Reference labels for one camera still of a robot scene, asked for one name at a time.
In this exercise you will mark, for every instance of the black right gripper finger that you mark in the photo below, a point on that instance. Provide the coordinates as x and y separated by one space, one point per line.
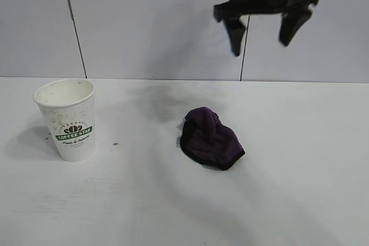
294 27
236 35

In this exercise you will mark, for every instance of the white paper coffee cup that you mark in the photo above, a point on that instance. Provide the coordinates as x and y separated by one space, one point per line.
72 130

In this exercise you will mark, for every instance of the tiny coffee specks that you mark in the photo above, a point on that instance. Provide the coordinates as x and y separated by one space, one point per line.
46 136

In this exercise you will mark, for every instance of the purple cloth with black hem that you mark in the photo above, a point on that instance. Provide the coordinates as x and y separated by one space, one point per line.
210 142

